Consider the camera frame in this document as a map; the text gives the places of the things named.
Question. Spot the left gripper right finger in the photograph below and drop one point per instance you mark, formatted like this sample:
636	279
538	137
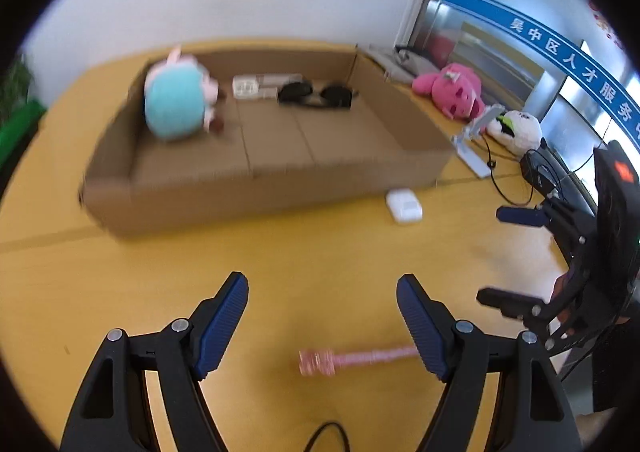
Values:
531	410

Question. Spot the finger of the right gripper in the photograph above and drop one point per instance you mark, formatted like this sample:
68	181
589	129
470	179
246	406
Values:
539	216
527	309

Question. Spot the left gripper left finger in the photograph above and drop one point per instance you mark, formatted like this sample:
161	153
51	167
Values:
112	412

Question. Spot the white earbuds case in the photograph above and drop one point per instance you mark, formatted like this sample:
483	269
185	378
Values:
404	206

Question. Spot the pink glitter pen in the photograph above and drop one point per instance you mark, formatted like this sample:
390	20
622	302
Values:
327	363

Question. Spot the black sunglasses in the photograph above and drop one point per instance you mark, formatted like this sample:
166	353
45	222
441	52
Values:
303	94

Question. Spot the clear white phone case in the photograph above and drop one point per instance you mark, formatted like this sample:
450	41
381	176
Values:
261	86

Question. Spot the person's right hand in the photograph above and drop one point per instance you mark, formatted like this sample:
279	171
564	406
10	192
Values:
558	287

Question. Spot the white green plush toy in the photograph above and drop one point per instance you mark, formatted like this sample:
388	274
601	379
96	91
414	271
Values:
517	131

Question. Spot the pink strawberry plush toy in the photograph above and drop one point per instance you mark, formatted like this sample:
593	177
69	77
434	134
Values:
456	91

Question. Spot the grey cloth bag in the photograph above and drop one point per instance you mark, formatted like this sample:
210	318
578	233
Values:
399	64

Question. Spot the brown cardboard box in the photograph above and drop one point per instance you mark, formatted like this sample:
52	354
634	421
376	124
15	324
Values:
269	157

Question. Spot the green covered table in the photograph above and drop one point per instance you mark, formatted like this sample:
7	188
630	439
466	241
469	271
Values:
17	133

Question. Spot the potted green plant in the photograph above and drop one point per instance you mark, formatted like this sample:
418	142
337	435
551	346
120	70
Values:
15	86

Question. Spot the blue pink plush toy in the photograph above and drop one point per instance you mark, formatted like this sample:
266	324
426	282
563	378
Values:
180	98

